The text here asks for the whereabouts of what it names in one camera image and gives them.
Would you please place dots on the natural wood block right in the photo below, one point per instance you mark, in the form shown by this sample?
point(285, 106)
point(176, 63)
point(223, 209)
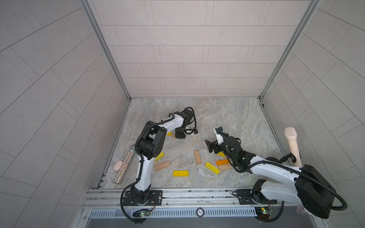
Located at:
point(225, 167)

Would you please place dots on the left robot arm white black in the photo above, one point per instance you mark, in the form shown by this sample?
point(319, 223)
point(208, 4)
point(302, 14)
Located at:
point(150, 143)

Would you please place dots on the natural wood block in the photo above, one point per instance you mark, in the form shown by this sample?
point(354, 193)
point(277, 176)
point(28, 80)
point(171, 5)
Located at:
point(197, 157)
point(225, 167)
point(162, 165)

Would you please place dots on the beige cylinder post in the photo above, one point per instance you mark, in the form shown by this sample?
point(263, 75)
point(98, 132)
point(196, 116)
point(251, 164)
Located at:
point(291, 136)

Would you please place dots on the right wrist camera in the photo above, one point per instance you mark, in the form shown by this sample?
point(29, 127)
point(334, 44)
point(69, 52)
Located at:
point(220, 135)

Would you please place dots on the circuit board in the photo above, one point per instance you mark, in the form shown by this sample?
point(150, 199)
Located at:
point(263, 213)
point(142, 213)

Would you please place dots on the orange block middle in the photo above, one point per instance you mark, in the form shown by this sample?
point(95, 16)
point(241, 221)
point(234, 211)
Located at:
point(222, 162)

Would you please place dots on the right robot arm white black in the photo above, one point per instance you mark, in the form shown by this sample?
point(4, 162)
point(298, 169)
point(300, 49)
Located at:
point(303, 186)

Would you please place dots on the aluminium rail frame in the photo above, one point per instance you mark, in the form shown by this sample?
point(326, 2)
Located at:
point(176, 203)

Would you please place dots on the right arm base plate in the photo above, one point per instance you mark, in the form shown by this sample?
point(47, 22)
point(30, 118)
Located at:
point(248, 197)

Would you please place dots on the right circuit board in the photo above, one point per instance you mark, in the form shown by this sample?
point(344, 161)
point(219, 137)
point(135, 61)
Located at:
point(263, 213)

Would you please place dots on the left circuit board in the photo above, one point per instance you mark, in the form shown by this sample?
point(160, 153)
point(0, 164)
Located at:
point(142, 213)

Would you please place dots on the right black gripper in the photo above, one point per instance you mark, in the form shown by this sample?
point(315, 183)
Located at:
point(215, 145)

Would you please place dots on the natural wood block center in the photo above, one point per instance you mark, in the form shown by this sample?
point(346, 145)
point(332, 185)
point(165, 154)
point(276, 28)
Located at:
point(197, 157)

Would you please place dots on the yellow block bottom flat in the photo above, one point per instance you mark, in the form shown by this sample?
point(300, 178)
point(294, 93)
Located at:
point(180, 173)

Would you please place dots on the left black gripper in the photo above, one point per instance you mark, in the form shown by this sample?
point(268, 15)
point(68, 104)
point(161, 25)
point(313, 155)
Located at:
point(179, 136)

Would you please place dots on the natural wood block lower left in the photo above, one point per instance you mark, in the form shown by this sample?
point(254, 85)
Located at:
point(162, 165)

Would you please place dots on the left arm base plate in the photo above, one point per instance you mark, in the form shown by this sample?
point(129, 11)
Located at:
point(149, 198)

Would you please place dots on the pink round disc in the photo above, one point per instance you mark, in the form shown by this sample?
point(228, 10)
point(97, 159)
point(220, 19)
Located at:
point(118, 165)

